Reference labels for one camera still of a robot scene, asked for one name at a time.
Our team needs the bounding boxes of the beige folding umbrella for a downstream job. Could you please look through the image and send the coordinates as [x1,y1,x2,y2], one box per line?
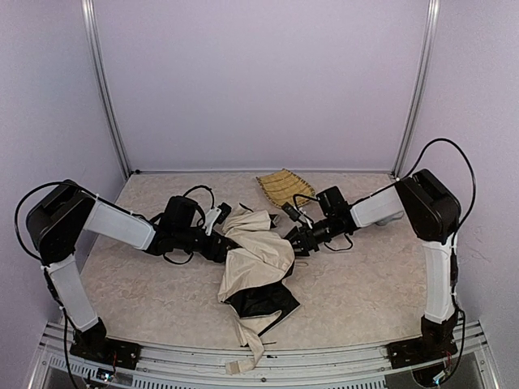
[217,204,300,374]

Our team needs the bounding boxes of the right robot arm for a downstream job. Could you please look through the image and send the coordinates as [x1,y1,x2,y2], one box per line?
[281,169,461,339]

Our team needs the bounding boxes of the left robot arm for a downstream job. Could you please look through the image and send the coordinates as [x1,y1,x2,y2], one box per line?
[25,180,236,337]

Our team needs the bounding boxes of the woven bamboo tray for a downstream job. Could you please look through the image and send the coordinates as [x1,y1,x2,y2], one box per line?
[255,169,315,208]

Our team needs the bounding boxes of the light blue ceramic mug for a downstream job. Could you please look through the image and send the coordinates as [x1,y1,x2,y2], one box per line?
[375,212,403,226]

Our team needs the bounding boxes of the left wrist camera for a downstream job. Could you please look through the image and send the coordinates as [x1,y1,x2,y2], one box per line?
[203,203,232,236]

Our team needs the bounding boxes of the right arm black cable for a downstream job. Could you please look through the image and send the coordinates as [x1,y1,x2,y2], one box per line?
[409,138,475,244]

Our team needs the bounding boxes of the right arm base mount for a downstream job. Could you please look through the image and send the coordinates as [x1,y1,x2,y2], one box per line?
[387,330,458,369]

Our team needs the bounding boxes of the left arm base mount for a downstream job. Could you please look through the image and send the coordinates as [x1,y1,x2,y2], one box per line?
[70,329,141,370]

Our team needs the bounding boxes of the aluminium front rail frame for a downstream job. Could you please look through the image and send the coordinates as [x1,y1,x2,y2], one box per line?
[30,319,500,389]

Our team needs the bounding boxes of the right aluminium corner post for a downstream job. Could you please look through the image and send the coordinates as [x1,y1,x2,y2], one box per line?
[392,0,440,177]

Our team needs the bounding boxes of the aluminium corner post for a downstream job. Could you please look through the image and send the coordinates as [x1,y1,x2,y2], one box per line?
[392,0,440,177]
[81,0,132,180]

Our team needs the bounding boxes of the left aluminium corner post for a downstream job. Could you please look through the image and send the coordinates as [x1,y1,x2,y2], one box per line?
[81,0,132,180]

